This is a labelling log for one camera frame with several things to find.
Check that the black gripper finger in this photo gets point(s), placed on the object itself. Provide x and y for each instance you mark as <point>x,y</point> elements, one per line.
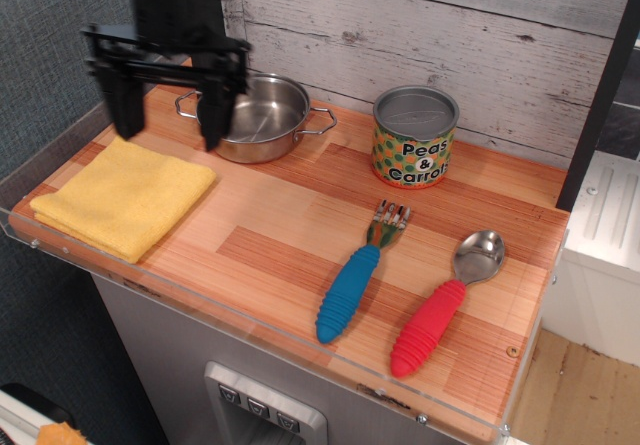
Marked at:
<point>215,111</point>
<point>123,96</point>

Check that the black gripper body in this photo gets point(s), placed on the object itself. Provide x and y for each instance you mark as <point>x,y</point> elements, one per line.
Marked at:
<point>183,41</point>

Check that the peas and carrots can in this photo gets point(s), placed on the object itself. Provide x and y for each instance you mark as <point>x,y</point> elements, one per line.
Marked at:
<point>413,136</point>

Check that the stainless steel pot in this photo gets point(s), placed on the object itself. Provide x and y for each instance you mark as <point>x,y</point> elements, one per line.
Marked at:
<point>270,119</point>

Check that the yellow folded cloth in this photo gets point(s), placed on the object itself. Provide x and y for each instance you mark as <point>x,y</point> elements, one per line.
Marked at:
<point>125,200</point>

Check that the grey toy fridge cabinet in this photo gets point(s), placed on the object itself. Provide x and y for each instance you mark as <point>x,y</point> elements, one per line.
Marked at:
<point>209,386</point>

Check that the orange object bottom left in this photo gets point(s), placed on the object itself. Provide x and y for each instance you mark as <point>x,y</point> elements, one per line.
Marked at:
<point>60,434</point>

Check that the white cabinet on right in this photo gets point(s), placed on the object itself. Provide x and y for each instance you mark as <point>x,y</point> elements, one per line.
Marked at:
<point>593,296</point>

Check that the blue handled fork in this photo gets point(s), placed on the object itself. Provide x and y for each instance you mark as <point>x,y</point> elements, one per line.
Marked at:
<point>343,298</point>

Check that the red handled spoon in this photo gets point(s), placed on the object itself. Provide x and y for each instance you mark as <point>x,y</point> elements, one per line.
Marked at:
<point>477,259</point>

